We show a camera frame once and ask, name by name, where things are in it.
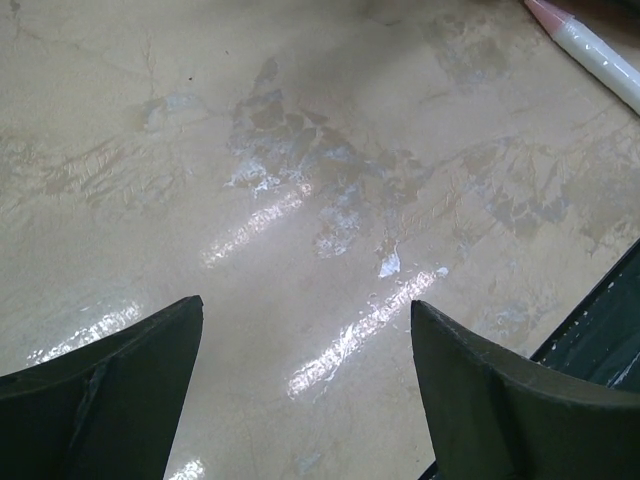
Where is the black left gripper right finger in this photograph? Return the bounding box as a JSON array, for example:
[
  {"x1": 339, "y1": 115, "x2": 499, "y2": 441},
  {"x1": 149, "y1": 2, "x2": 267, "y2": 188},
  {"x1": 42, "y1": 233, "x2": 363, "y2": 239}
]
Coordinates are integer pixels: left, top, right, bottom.
[{"x1": 411, "y1": 300, "x2": 639, "y2": 479}]

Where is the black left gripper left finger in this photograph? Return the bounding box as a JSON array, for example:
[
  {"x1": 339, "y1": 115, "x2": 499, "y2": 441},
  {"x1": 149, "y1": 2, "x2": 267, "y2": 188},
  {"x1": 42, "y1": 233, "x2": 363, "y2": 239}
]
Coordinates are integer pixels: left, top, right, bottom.
[{"x1": 1, "y1": 296, "x2": 203, "y2": 479}]

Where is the pink badminton racket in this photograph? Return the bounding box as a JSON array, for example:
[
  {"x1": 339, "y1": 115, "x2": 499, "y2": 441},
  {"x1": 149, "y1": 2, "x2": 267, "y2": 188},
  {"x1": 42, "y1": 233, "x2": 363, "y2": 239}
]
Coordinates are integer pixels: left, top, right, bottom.
[{"x1": 524, "y1": 0, "x2": 639, "y2": 113}]

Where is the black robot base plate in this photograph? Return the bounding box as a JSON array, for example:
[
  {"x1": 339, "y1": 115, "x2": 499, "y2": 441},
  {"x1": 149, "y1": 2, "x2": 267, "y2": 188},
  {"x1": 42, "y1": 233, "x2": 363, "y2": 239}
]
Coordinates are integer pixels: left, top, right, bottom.
[{"x1": 531, "y1": 243, "x2": 640, "y2": 393}]

